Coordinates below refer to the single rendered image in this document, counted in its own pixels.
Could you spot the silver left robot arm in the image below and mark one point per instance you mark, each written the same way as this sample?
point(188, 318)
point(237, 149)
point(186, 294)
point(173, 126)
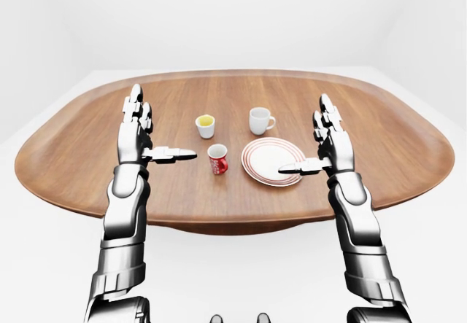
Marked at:
point(122, 235)

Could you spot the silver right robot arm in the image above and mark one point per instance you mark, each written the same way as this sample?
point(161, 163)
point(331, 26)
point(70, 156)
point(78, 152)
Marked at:
point(365, 243)

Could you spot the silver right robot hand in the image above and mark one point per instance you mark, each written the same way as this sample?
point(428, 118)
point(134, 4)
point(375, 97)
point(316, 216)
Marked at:
point(339, 151)

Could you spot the small dark rounded shape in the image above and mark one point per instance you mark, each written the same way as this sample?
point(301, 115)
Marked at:
point(216, 318)
point(263, 318)

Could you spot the red mug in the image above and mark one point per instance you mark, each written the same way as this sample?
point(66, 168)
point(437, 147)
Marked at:
point(217, 160)

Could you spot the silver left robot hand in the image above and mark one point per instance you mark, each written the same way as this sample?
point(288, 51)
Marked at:
point(129, 142)

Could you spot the white cup with yellow inside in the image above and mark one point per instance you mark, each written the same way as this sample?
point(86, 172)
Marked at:
point(205, 125)

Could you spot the white plate with red rings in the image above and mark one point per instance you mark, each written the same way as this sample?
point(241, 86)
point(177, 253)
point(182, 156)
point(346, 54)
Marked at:
point(268, 159)

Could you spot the round dark wooden table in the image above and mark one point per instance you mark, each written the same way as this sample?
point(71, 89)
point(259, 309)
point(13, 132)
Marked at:
point(233, 177)

